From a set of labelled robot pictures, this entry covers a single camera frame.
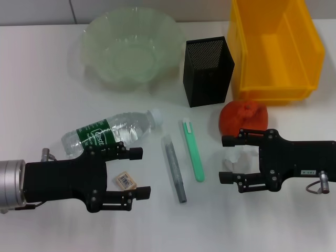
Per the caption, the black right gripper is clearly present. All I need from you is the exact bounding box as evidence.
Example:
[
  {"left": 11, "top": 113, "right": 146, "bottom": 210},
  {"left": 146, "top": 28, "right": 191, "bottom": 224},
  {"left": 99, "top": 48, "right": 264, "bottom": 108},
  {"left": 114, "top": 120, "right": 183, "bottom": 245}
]
[{"left": 218, "top": 128, "right": 336, "bottom": 194}]

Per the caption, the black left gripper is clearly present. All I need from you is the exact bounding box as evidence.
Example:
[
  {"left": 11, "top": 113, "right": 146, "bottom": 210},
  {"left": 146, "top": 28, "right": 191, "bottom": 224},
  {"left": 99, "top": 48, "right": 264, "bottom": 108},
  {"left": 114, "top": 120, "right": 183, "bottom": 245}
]
[{"left": 25, "top": 141, "right": 152, "bottom": 213}]

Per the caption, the white paper ball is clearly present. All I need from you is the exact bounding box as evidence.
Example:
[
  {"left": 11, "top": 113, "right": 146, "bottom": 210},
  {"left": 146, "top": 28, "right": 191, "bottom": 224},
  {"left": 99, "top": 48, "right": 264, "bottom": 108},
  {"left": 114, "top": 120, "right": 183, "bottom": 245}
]
[{"left": 222, "top": 145, "right": 260, "bottom": 174}]

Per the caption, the beige eraser with barcode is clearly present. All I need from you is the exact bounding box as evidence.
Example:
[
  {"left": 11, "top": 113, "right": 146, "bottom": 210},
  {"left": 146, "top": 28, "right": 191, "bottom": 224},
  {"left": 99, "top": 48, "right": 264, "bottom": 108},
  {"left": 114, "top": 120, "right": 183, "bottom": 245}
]
[{"left": 114, "top": 171, "right": 138, "bottom": 188}]

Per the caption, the clear green-label water bottle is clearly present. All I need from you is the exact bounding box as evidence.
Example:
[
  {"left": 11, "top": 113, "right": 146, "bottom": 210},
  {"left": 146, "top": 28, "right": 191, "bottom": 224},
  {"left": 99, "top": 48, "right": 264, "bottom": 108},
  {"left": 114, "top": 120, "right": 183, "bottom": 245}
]
[{"left": 61, "top": 108, "right": 164, "bottom": 159}]

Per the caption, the green pen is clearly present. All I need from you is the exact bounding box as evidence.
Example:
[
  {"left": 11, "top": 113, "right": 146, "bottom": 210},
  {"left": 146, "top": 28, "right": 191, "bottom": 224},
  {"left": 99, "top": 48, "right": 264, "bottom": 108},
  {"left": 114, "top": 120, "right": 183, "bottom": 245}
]
[{"left": 180, "top": 118, "right": 205, "bottom": 183}]

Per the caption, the grey pen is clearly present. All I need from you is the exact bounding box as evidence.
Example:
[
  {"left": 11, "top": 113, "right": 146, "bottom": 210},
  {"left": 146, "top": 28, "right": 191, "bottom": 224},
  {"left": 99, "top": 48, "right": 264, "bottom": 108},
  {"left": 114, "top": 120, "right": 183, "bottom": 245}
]
[{"left": 161, "top": 134, "right": 187, "bottom": 204}]

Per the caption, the black mesh pen holder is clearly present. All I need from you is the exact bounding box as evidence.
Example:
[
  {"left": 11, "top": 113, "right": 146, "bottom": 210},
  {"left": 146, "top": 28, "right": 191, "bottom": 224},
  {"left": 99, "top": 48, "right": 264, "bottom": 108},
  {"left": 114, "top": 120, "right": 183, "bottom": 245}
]
[{"left": 183, "top": 36, "right": 235, "bottom": 108}]

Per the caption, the pale green glass fruit bowl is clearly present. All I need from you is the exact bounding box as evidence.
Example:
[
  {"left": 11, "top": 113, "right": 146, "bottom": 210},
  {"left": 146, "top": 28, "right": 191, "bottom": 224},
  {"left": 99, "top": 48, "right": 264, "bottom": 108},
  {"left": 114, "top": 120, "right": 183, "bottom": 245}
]
[{"left": 80, "top": 7, "right": 184, "bottom": 94}]

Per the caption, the yellow plastic bin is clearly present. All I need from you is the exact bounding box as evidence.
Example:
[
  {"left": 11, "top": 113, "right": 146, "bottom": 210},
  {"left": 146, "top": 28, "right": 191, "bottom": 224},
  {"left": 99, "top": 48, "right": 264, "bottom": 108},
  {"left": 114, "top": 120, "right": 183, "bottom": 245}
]
[{"left": 227, "top": 0, "right": 326, "bottom": 107}]

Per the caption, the left gripper cable with plug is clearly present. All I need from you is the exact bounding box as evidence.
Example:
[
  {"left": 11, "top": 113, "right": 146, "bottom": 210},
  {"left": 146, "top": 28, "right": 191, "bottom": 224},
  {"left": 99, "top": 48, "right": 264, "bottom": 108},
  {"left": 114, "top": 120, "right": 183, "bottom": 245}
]
[{"left": 0, "top": 148, "right": 57, "bottom": 215}]

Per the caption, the gripper cable with plug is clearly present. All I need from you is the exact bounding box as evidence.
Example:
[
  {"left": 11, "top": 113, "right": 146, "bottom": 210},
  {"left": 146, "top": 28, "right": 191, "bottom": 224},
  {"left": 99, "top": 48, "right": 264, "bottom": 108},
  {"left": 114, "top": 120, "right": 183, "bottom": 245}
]
[
  {"left": 306, "top": 170, "right": 331, "bottom": 195},
  {"left": 0, "top": 148, "right": 57, "bottom": 215}
]

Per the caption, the right gripper cable with plug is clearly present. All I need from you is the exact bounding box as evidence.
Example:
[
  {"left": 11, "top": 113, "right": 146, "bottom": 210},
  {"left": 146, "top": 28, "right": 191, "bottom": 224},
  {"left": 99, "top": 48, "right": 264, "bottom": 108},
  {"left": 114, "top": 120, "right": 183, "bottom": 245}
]
[{"left": 306, "top": 170, "right": 331, "bottom": 195}]

